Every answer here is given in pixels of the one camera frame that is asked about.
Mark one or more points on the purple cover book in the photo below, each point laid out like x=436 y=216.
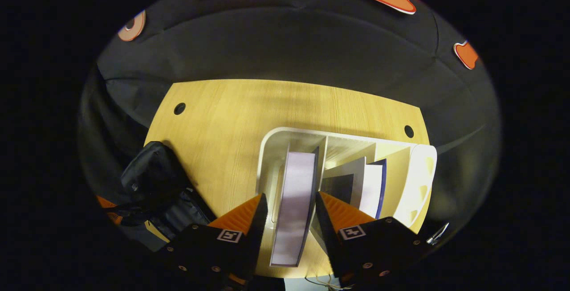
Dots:
x=294 y=211

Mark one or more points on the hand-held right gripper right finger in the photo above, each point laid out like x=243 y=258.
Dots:
x=325 y=233

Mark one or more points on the silver metal clip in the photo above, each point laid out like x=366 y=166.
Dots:
x=438 y=233

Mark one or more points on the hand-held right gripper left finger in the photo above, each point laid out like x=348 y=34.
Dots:
x=259 y=237

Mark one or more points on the white bookshelf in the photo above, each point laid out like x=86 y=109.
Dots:
x=421 y=175

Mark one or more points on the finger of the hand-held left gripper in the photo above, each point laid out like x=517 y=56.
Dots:
x=105 y=202
x=115 y=219

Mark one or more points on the blue picture cover book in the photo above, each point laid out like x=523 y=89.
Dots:
x=372 y=188

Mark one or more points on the black schoolbag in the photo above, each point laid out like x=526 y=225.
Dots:
x=156 y=175

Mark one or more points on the black backdrop cloth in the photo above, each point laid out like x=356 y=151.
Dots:
x=289 y=46

